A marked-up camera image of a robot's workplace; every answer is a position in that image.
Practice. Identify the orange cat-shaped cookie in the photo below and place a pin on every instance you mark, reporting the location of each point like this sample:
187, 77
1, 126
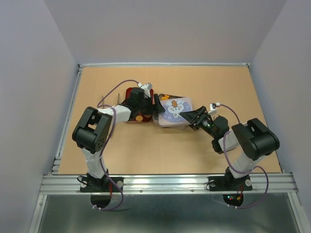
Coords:
165, 97

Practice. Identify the silver tin lid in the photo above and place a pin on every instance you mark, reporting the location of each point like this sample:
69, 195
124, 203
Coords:
176, 111

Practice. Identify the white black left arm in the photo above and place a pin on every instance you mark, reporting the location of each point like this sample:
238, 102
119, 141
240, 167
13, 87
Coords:
95, 128

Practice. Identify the aluminium front rail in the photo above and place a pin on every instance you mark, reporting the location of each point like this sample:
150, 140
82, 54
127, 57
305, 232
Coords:
158, 184

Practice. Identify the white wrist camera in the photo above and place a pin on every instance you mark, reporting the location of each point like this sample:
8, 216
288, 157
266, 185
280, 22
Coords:
213, 108
146, 88

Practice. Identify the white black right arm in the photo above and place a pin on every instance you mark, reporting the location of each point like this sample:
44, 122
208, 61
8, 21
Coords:
244, 145

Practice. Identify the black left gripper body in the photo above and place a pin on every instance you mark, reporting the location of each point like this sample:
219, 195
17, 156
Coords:
145, 107

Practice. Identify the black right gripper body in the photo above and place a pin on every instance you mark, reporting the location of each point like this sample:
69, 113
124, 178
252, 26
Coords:
205, 124

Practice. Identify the silver metal tongs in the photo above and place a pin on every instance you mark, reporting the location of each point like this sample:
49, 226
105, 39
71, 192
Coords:
111, 100

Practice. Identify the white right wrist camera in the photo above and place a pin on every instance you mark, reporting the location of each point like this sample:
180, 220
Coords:
213, 108

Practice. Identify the red rectangular tray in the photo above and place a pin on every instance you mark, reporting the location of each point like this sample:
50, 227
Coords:
146, 118

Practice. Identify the tan flower cookie lower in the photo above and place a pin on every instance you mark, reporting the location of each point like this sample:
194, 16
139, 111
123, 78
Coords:
139, 118

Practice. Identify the square cookie tin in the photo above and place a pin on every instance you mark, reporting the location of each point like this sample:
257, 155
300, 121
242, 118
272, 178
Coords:
160, 121

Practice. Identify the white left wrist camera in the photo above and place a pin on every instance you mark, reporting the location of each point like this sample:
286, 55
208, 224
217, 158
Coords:
146, 88

